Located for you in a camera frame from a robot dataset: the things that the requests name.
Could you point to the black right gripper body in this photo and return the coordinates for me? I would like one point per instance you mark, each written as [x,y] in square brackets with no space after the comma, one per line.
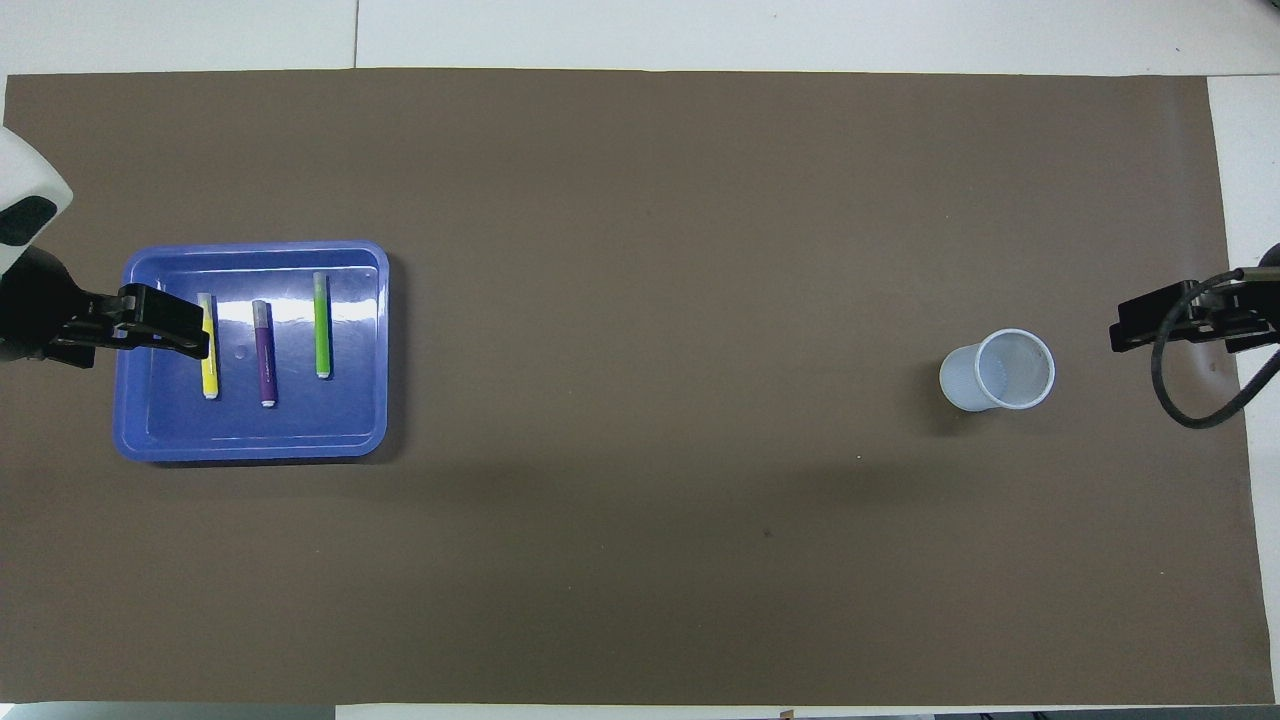
[1245,310]

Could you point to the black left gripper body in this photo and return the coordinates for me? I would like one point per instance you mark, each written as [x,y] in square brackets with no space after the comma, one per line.
[35,310]

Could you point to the yellow pen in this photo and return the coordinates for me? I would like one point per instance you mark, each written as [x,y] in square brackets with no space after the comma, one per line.
[210,375]

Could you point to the purple pen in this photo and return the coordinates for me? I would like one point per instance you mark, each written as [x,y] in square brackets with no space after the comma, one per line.
[266,360]

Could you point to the green pen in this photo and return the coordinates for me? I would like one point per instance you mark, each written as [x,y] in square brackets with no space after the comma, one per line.
[322,330]

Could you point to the blue plastic tray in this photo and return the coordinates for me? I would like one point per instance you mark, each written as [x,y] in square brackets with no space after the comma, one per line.
[300,420]

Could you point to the translucent plastic cup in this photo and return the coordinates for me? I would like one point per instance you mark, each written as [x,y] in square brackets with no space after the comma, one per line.
[965,385]

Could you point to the brown table mat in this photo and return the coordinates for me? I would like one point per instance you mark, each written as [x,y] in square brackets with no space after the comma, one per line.
[640,250]

